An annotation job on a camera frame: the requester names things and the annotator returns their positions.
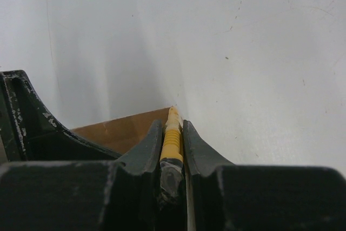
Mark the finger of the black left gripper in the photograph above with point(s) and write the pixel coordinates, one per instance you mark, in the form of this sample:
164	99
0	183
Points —
30	132

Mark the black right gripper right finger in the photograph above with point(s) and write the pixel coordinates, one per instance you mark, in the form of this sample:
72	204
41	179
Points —
228	196

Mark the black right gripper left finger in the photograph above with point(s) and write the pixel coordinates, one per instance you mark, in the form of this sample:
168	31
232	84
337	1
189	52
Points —
69	186

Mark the yellow utility knife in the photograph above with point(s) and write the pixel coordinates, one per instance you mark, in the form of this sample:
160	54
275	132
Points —
174	191

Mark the brown cardboard express box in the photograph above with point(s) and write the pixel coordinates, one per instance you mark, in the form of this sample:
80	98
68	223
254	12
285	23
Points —
124	133

